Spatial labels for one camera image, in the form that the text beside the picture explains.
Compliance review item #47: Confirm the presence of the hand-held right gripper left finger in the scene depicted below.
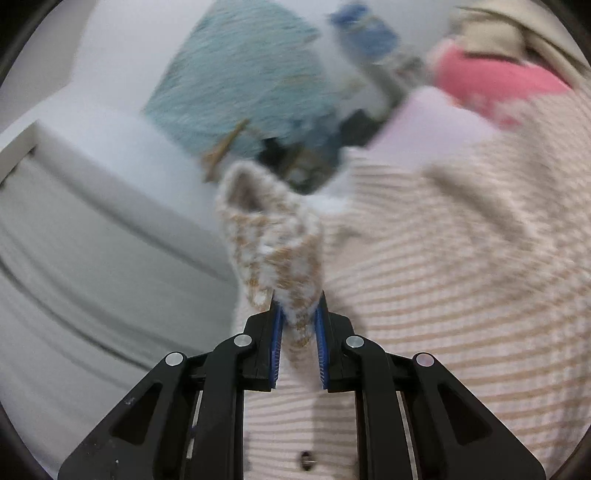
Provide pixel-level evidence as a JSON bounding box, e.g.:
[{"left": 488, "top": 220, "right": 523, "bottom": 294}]
[{"left": 58, "top": 291, "right": 283, "bottom": 480}]

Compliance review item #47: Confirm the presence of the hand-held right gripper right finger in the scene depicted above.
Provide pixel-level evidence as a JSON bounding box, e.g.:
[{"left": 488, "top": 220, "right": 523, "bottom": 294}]
[{"left": 315, "top": 291, "right": 546, "bottom": 480}]

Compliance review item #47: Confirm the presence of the beige white houndstooth coat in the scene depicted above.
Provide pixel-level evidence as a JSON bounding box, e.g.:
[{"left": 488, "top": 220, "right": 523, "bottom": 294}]
[{"left": 216, "top": 97, "right": 591, "bottom": 480}]

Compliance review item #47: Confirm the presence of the pile of beige clothes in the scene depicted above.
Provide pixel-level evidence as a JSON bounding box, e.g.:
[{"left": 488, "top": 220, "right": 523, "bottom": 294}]
[{"left": 450, "top": 0, "right": 591, "bottom": 88}]

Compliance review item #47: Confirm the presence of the wooden chair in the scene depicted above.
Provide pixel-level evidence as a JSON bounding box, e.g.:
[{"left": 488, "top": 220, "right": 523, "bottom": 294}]
[{"left": 201, "top": 119, "right": 252, "bottom": 183}]

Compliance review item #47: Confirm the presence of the white curtain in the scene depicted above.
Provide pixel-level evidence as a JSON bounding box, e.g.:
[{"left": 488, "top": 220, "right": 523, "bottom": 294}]
[{"left": 0, "top": 152, "right": 245, "bottom": 476}]

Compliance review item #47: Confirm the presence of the black bag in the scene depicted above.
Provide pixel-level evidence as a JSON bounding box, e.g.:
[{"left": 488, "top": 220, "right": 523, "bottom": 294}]
[{"left": 259, "top": 108, "right": 386, "bottom": 195}]

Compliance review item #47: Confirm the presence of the pale pink bed sheet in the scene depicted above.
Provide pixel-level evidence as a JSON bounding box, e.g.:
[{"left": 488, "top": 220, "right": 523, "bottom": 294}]
[{"left": 309, "top": 87, "right": 502, "bottom": 217}]

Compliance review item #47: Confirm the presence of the teal floral hanging cloth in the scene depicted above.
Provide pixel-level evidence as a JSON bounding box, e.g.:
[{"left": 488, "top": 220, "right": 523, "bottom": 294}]
[{"left": 142, "top": 0, "right": 345, "bottom": 160}]

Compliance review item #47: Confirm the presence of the pink floral blanket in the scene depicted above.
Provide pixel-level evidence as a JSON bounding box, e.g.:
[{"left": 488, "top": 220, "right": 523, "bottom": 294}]
[{"left": 427, "top": 39, "right": 575, "bottom": 132}]

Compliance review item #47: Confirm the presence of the blue water jug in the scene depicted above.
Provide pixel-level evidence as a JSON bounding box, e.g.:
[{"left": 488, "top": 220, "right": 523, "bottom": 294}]
[{"left": 329, "top": 2, "right": 400, "bottom": 58}]

